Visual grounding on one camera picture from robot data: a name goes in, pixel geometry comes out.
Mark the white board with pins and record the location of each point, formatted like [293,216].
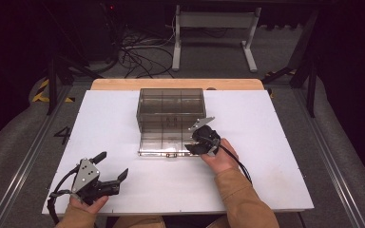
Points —
[139,190]

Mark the person's tan trouser leg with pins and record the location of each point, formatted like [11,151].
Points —
[218,222]
[139,222]

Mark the yellow black hazard tape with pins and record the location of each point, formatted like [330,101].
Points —
[278,73]
[41,91]

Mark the person's left hand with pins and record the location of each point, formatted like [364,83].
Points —
[90,207]

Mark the aluminium floor rail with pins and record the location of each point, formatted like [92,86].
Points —
[28,158]
[329,158]

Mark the grey metal desk frame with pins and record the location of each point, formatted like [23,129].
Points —
[215,19]

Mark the wooden table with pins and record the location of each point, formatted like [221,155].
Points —
[171,84]

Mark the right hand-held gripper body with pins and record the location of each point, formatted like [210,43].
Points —
[207,136]

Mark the dark computer case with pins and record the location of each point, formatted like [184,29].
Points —
[103,31]

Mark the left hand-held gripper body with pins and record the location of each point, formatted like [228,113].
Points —
[85,174]

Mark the person's right hand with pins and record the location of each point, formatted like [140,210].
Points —
[223,160]

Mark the black metal stand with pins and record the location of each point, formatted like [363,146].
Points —
[310,85]
[52,85]

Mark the smoky clear plastic drawer cabinet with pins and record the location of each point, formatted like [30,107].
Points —
[171,104]

